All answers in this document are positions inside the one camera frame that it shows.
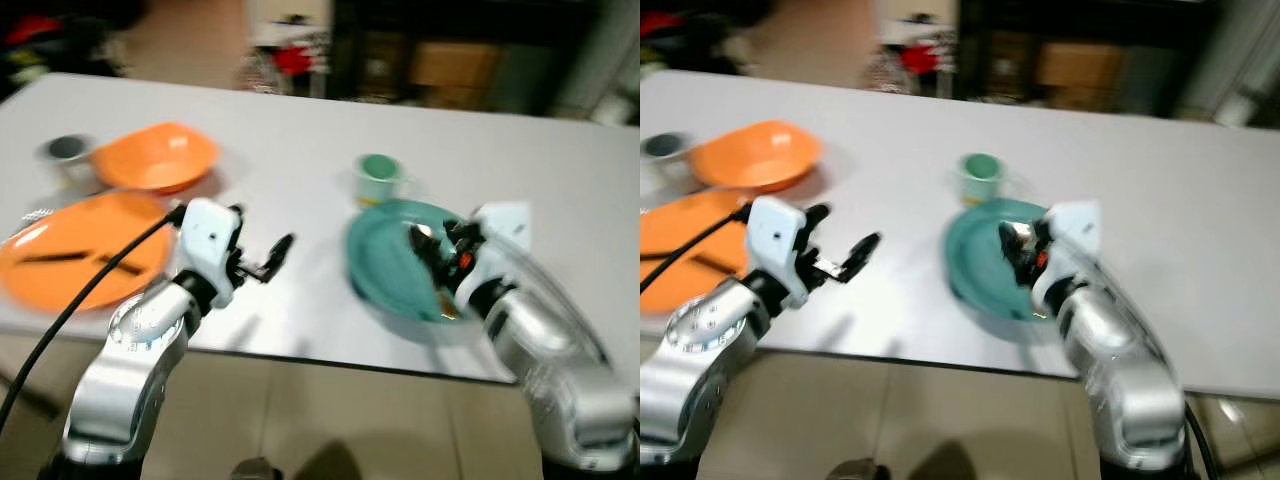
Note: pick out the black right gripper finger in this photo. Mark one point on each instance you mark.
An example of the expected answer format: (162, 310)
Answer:
(425, 255)
(462, 231)
(1011, 256)
(1042, 228)

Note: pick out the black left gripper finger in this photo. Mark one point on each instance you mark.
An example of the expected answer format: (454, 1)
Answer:
(817, 214)
(279, 253)
(862, 253)
(237, 214)

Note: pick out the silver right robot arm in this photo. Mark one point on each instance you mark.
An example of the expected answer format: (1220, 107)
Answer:
(560, 390)
(1130, 390)

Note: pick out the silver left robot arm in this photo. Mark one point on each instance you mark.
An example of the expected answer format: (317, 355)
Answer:
(690, 370)
(130, 370)

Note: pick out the teal plate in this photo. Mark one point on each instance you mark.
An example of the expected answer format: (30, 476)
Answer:
(975, 260)
(385, 260)

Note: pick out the green cup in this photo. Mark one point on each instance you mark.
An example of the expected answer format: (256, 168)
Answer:
(377, 180)
(980, 178)

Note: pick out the orange bowl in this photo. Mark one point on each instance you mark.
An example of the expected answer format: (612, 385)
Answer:
(755, 158)
(155, 160)

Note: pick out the dark chopstick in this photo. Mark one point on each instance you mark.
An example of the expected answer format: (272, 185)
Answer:
(50, 258)
(715, 263)
(120, 265)

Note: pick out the orange plate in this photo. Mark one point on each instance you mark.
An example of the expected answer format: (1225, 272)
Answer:
(680, 235)
(60, 285)

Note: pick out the small red object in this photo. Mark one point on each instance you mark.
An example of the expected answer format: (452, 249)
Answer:
(295, 60)
(918, 58)

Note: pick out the brown cardboard box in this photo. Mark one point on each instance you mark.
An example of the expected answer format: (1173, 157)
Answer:
(1080, 65)
(455, 65)

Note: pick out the grey cup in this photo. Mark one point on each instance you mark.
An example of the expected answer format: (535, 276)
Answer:
(65, 150)
(662, 148)

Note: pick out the grey robot foot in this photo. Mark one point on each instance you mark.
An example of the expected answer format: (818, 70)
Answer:
(858, 469)
(255, 469)

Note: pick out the dark shelf unit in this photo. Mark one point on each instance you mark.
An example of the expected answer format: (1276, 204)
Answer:
(1160, 40)
(540, 40)

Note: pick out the red and black item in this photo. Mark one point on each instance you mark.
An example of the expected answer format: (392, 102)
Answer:
(30, 28)
(660, 22)

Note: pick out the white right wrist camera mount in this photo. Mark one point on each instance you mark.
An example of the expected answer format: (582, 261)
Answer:
(1075, 230)
(505, 230)

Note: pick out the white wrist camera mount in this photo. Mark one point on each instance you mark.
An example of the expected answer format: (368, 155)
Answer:
(505, 230)
(775, 235)
(208, 240)
(1075, 230)

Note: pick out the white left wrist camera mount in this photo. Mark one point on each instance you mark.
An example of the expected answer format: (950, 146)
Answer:
(775, 235)
(208, 240)

